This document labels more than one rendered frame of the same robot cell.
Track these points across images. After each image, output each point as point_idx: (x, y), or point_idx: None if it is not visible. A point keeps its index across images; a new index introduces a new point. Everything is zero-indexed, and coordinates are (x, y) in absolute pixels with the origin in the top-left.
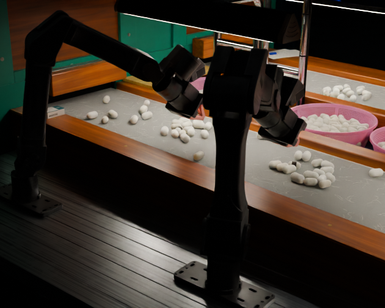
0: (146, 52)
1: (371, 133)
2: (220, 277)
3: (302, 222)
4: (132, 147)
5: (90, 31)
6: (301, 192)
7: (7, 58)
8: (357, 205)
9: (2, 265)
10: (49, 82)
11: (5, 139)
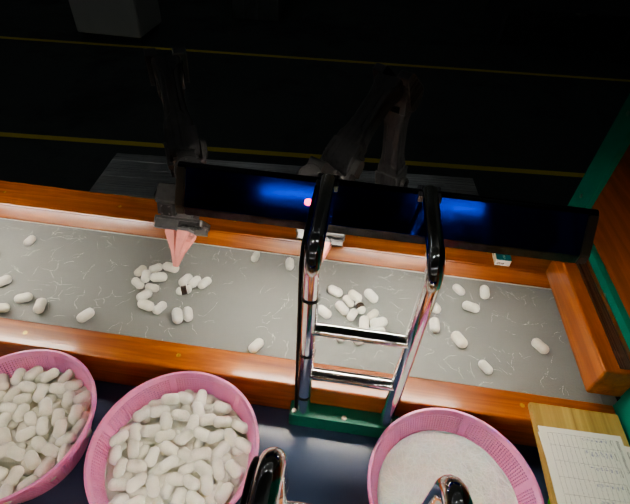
0: None
1: (93, 406)
2: None
3: (142, 202)
4: (350, 236)
5: (369, 91)
6: (161, 256)
7: (583, 201)
8: (103, 259)
9: None
10: (384, 122)
11: None
